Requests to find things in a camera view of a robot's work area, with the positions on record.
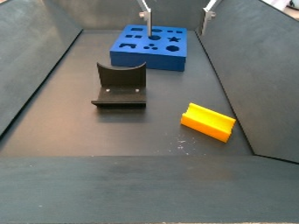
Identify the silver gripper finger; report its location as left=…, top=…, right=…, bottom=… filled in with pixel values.
left=136, top=0, right=152, bottom=37
left=201, top=0, right=222, bottom=35

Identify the yellow arch block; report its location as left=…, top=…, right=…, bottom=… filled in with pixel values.
left=182, top=103, right=237, bottom=143

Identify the blue foam shape board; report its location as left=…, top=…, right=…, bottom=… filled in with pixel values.
left=110, top=24, right=187, bottom=72

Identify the black curved fixture stand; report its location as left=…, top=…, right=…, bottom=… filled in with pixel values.
left=91, top=64, right=146, bottom=108

